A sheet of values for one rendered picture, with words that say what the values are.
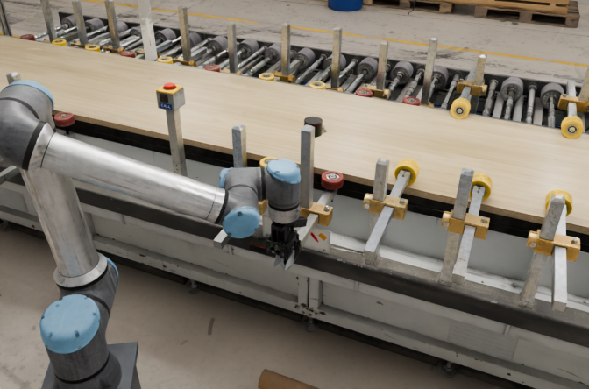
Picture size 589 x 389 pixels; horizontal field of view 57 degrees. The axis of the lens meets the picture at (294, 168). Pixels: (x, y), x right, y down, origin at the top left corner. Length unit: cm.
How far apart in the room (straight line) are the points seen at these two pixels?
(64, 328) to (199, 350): 110
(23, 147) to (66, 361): 61
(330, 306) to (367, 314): 17
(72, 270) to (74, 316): 14
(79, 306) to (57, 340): 11
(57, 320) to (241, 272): 117
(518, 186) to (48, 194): 152
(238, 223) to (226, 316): 140
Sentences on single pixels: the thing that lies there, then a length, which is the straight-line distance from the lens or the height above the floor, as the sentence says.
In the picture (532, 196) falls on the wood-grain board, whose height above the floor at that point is 90.
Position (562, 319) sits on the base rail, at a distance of 190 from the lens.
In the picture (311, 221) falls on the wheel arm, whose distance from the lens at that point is 181.
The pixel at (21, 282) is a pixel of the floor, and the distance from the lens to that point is 316.
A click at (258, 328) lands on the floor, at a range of 263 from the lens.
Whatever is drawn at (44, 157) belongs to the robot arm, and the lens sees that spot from 130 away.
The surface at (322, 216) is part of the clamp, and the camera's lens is 184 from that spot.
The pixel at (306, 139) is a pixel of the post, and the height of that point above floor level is 114.
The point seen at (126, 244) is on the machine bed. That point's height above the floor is 17.
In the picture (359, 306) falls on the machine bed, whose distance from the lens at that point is 243.
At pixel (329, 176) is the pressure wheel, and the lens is 197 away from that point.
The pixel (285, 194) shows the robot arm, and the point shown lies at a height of 113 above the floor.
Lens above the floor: 196
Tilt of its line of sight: 32 degrees down
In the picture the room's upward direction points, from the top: straight up
